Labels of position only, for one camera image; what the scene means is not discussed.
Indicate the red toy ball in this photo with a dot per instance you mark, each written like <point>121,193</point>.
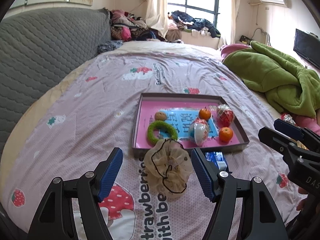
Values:
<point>225,115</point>

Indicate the orange tangerine with stem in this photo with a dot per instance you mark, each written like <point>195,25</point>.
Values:
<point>205,114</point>

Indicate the blue snack packet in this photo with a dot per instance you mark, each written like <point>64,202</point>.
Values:
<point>218,159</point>

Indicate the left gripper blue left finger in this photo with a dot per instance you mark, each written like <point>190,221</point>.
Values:
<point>54,218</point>

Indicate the person's right hand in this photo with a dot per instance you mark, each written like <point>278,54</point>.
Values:
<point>302,203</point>

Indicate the white red toy egg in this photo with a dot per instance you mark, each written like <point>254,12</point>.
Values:
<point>198,131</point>

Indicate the green fleece blanket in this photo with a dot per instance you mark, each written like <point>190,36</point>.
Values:
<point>288,86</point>

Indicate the green fuzzy scrunchie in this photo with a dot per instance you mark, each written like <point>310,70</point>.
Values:
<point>158,130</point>

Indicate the grey quilted headboard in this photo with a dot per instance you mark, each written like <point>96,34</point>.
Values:
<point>39,48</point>

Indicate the black television screen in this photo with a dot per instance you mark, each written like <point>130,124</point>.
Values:
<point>307,46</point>

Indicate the pink pillow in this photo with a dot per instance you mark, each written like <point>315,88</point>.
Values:
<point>228,49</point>

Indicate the beige sheer scrunchie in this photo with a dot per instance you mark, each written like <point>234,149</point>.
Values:
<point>168,168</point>

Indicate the right beige curtain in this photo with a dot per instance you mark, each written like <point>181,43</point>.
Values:
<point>231,15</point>

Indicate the pink strawberry print bedsheet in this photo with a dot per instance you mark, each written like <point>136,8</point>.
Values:
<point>96,113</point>

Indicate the beige curtain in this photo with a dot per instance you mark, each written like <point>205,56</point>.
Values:
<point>231,15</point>
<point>156,16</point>

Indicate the clothes pile on windowsill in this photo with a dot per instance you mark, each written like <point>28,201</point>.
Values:
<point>182,21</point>

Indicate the grey cardboard box tray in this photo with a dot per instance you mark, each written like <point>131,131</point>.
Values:
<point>193,97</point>

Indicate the clothes pile beside bed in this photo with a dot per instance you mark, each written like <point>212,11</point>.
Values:
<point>127,27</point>

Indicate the red silver snack wrapper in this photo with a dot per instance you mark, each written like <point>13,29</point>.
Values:
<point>288,118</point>

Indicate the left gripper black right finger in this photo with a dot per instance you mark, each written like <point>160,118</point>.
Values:
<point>260,218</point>

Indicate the brown walnut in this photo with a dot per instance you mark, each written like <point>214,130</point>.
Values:
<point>161,116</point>

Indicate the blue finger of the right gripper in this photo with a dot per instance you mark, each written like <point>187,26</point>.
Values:
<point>306,136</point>
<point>283,145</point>

